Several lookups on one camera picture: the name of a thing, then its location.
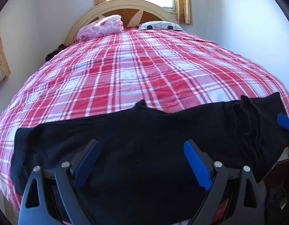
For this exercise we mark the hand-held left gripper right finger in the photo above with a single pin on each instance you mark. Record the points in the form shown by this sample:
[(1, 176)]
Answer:
[(197, 166)]

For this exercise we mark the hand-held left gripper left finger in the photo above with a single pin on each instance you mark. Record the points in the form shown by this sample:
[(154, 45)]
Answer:
[(87, 164)]

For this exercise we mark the yellow side curtain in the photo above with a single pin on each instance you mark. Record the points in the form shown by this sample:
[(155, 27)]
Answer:
[(0, 58)]

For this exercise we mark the cream wooden headboard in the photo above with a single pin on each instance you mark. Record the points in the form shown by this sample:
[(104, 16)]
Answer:
[(125, 5)]

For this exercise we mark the black cloth bundle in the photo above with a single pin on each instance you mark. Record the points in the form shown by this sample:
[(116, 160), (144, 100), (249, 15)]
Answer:
[(54, 52)]

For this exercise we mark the black pants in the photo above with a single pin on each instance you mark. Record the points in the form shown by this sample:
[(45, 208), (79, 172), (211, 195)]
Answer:
[(144, 133)]

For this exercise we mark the red plaid bedsheet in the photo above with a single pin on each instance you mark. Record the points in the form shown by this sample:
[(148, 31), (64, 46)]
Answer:
[(135, 70)]

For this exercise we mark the pink floral pillow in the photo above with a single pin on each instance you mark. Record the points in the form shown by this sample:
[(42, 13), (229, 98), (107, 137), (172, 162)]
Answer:
[(100, 27)]

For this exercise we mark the white patterned pillow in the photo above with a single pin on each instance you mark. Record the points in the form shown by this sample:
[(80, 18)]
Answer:
[(158, 25)]

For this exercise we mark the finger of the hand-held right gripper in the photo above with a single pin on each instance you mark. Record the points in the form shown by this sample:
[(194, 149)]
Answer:
[(285, 121)]

